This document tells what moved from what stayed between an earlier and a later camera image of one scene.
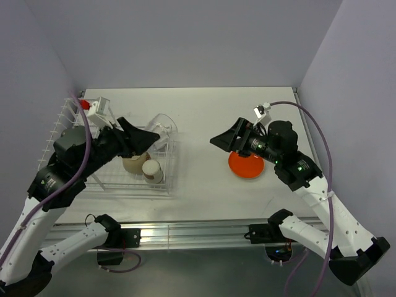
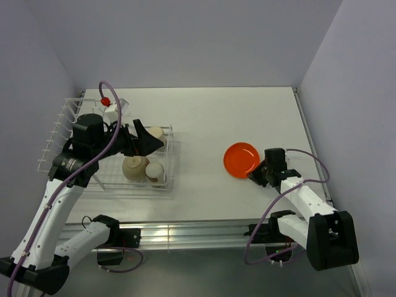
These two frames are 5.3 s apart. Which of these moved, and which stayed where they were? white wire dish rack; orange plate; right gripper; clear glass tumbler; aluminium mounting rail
Moved: right gripper; clear glass tumbler
Stayed: aluminium mounting rail; white wire dish rack; orange plate
